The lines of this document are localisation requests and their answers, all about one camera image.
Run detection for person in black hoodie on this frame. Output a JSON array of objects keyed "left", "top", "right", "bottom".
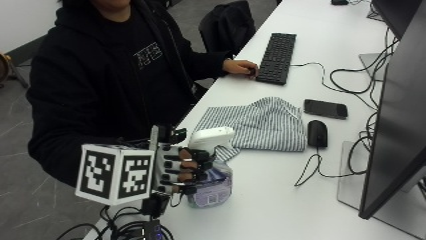
[{"left": 25, "top": 0, "right": 232, "bottom": 188}]

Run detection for black keyboard cable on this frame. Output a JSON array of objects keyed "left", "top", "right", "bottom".
[{"left": 289, "top": 61, "right": 378, "bottom": 111}]

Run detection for black computer mouse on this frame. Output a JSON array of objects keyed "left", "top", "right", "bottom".
[{"left": 306, "top": 119, "right": 330, "bottom": 149}]

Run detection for small grey monitor stand base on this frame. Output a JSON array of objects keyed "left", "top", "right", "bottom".
[{"left": 357, "top": 51, "right": 393, "bottom": 82}]

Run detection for black hub with blue light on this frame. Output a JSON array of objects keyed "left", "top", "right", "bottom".
[{"left": 140, "top": 218, "right": 164, "bottom": 240}]

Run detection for black smartphone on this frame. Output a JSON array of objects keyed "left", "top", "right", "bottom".
[{"left": 302, "top": 98, "right": 349, "bottom": 121}]

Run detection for black keyboard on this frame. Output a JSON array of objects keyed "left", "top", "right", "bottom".
[{"left": 254, "top": 32, "right": 298, "bottom": 86}]

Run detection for black glove cables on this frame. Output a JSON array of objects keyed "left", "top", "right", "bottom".
[{"left": 55, "top": 191, "right": 177, "bottom": 240}]

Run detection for white cube with black markers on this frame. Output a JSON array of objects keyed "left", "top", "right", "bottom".
[{"left": 75, "top": 143, "right": 157, "bottom": 206}]

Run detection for large black monitor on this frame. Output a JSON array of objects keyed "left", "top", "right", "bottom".
[{"left": 357, "top": 0, "right": 426, "bottom": 221}]

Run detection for striped grey white cloth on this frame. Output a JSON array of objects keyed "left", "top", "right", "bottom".
[{"left": 192, "top": 96, "right": 309, "bottom": 163}]

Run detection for small black monitor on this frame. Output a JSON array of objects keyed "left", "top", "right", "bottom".
[{"left": 369, "top": 0, "right": 423, "bottom": 41}]

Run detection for brown wooden object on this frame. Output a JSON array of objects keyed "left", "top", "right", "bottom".
[{"left": 0, "top": 51, "right": 16, "bottom": 85}]

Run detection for clear spray bottle white trigger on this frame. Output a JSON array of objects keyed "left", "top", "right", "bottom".
[{"left": 185, "top": 126, "right": 237, "bottom": 210}]

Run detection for black office chair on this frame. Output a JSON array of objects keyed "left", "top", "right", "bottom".
[{"left": 197, "top": 0, "right": 258, "bottom": 57}]

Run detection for bundle of black monitor cables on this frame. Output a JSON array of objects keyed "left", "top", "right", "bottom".
[{"left": 329, "top": 28, "right": 401, "bottom": 151}]

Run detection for black mouse cable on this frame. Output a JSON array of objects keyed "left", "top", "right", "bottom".
[{"left": 293, "top": 145, "right": 370, "bottom": 187}]

